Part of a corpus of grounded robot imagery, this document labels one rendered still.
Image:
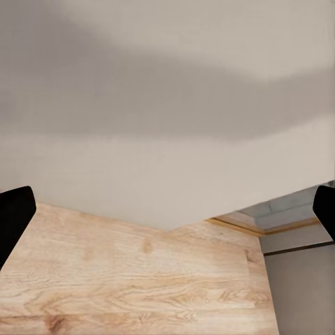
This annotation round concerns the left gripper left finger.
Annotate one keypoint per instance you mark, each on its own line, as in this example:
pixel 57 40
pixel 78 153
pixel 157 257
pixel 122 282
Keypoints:
pixel 17 208

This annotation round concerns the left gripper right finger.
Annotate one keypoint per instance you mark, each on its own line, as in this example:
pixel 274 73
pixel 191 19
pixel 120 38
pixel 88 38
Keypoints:
pixel 324 208

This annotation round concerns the fixed window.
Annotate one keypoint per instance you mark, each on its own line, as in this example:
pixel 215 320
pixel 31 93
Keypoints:
pixel 287 212

